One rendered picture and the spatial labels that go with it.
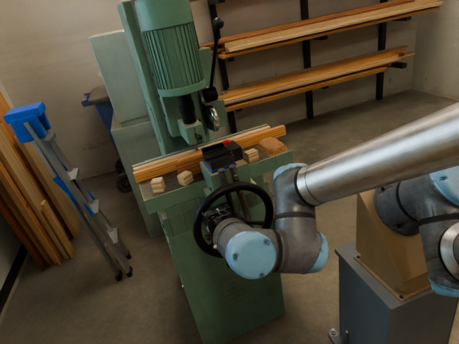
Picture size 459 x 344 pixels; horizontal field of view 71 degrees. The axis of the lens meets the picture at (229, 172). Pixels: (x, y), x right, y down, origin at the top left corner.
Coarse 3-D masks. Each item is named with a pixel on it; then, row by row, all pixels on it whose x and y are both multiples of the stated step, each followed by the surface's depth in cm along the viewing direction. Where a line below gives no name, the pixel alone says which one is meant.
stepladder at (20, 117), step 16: (16, 112) 155; (32, 112) 156; (16, 128) 155; (32, 128) 157; (48, 128) 174; (32, 144) 161; (48, 144) 177; (48, 160) 167; (64, 160) 182; (64, 176) 171; (64, 192) 175; (80, 192) 182; (80, 208) 184; (96, 208) 192; (96, 224) 187; (96, 240) 192; (112, 240) 200; (128, 256) 222; (128, 272) 207
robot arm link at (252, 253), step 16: (240, 224) 70; (224, 240) 67; (240, 240) 61; (256, 240) 61; (272, 240) 64; (224, 256) 66; (240, 256) 61; (256, 256) 61; (272, 256) 62; (240, 272) 61; (256, 272) 61
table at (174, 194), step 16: (256, 144) 137; (256, 160) 123; (272, 160) 125; (288, 160) 128; (160, 176) 126; (176, 176) 123; (144, 192) 116; (160, 192) 114; (176, 192) 115; (192, 192) 117; (208, 192) 114; (160, 208) 115
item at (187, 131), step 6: (180, 120) 128; (198, 120) 125; (180, 126) 127; (186, 126) 120; (192, 126) 120; (198, 126) 120; (180, 132) 132; (186, 132) 119; (192, 132) 120; (198, 132) 121; (204, 132) 122; (186, 138) 122; (192, 138) 121; (204, 138) 123; (192, 144) 122
